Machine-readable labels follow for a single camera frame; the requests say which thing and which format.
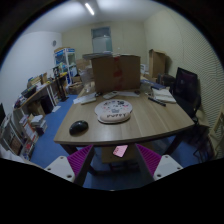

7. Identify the stack of books on floor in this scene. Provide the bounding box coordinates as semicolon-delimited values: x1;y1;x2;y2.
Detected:
31;115;47;135

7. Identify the pink card under table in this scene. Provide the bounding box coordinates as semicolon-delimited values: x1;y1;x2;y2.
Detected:
113;145;128;158

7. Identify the small cardboard box on floor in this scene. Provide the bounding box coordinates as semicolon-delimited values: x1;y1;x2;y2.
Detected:
69;82;83;95

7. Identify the white paper sheet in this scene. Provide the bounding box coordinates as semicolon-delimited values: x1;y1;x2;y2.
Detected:
73;93;95;104

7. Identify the black pen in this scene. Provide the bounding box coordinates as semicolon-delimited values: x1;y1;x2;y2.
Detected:
148;97;166;107

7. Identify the black office chair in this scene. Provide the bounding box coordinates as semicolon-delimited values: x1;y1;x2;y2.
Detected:
170;67;201;123

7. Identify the long wooden side desk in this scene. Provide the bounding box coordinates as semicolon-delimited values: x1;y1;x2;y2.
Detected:
15;73;67;114

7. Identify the large brown cardboard box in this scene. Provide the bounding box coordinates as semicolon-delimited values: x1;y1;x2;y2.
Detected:
91;55;140;93

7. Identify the tall open cardboard box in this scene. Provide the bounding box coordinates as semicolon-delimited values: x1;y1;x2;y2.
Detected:
149;49;166;78

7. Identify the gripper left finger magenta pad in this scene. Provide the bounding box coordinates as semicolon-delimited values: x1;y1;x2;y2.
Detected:
45;145;94;182

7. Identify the blue white display cabinet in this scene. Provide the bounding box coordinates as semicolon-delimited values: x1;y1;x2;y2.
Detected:
54;48;77;84

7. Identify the black computer mouse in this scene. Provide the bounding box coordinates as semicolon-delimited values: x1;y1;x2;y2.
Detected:
69;120;88;135

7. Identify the white remote control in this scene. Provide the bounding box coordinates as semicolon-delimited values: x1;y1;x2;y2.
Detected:
103;91;118;100

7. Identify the wooden table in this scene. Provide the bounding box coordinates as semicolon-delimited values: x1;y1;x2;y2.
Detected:
54;93;193;154

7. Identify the open white notebook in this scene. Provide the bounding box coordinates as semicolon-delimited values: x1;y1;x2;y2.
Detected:
152;89;176;103

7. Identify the window with blind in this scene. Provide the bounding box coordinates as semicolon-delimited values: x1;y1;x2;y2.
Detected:
91;27;112;53

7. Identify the ceiling fluorescent light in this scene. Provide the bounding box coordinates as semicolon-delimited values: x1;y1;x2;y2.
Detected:
85;3;95;16

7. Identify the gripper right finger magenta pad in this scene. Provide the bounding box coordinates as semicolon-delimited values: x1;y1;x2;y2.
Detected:
135;144;182;181

